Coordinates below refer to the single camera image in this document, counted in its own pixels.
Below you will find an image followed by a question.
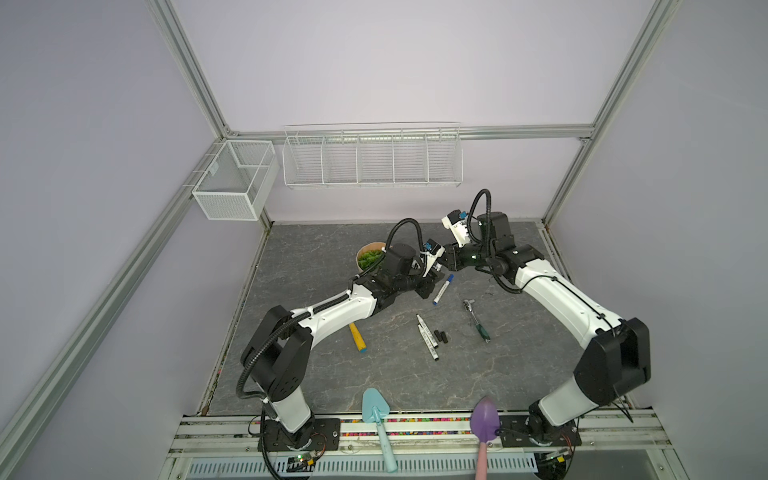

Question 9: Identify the white marker black tip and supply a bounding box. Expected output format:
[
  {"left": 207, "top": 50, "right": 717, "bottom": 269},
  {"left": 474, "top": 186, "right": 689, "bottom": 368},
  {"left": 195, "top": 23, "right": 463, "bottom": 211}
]
[{"left": 432, "top": 274, "right": 454, "bottom": 305}]

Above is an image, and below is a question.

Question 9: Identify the beige faceted plant pot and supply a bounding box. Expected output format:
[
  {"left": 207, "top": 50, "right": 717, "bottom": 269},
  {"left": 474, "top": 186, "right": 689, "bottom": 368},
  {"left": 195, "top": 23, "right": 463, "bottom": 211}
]
[{"left": 356, "top": 242, "right": 386, "bottom": 271}]

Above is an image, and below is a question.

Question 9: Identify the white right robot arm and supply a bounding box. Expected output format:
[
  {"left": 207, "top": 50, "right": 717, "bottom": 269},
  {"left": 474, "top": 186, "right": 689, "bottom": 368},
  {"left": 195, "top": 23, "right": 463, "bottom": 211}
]
[{"left": 439, "top": 210, "right": 651, "bottom": 446}]

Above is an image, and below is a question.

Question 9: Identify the white mesh wall basket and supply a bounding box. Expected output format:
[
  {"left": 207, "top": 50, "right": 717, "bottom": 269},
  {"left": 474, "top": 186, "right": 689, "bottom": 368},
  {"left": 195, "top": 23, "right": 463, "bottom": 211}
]
[{"left": 193, "top": 140, "right": 280, "bottom": 221}]

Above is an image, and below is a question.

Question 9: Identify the teal garden trowel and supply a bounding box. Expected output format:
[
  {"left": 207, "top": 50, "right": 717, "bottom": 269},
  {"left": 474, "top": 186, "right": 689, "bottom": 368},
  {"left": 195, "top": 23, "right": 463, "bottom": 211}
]
[{"left": 362, "top": 388, "right": 398, "bottom": 473}]

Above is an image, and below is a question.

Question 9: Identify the teal fork yellow handle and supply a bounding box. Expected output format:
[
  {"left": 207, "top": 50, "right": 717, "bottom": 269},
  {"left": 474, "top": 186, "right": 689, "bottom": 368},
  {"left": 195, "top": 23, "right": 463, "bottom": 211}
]
[{"left": 348, "top": 323, "right": 367, "bottom": 352}]

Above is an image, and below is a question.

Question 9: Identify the purple garden trowel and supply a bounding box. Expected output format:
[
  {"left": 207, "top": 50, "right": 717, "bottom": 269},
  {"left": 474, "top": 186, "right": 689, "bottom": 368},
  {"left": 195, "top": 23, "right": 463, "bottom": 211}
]
[{"left": 470, "top": 396, "right": 500, "bottom": 480}]

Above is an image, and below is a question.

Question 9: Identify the white wire wall shelf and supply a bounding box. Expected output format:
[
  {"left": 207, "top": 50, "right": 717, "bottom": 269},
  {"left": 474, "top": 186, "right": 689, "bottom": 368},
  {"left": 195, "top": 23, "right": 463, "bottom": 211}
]
[{"left": 282, "top": 122, "right": 464, "bottom": 188}]

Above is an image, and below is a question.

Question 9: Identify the green artificial plant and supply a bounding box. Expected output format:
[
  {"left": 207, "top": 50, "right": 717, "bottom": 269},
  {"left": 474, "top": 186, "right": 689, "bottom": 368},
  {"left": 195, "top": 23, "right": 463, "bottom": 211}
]
[{"left": 357, "top": 249, "right": 384, "bottom": 271}]

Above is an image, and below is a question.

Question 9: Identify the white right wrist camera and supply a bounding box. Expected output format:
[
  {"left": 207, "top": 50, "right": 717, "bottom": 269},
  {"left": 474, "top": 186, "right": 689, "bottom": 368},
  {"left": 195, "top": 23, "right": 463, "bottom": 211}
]
[{"left": 441, "top": 210, "right": 471, "bottom": 247}]

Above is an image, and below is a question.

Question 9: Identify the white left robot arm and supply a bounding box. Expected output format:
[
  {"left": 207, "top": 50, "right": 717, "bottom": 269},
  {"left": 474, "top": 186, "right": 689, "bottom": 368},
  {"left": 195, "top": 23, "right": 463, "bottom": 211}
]
[{"left": 235, "top": 218, "right": 445, "bottom": 438}]

